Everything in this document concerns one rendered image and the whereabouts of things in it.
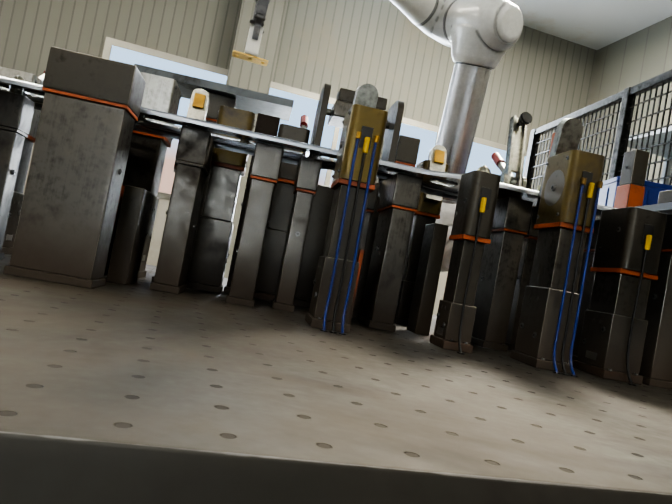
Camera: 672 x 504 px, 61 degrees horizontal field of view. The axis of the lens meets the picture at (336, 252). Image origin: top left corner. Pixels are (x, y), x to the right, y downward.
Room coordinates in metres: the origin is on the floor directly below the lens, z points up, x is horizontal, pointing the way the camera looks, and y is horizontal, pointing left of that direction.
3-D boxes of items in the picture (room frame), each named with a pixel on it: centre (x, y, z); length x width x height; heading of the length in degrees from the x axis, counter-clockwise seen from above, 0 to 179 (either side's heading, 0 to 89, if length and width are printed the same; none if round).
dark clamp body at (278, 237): (1.27, 0.14, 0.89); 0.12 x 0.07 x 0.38; 8
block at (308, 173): (1.08, 0.08, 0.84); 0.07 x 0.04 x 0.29; 8
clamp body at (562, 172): (0.91, -0.36, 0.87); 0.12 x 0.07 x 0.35; 8
